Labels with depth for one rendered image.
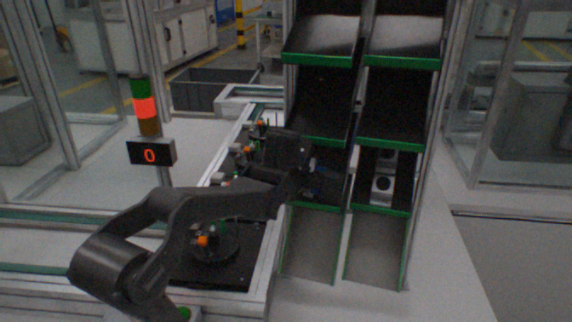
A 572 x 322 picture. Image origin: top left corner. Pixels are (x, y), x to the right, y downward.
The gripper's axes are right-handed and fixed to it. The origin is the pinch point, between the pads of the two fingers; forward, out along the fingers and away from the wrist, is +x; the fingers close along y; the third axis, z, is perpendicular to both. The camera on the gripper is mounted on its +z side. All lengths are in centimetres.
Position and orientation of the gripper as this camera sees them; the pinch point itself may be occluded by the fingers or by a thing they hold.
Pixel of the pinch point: (304, 171)
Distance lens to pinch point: 78.7
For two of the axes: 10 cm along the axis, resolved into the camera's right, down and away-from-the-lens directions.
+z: 1.6, -9.5, -2.5
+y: -9.1, -2.4, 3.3
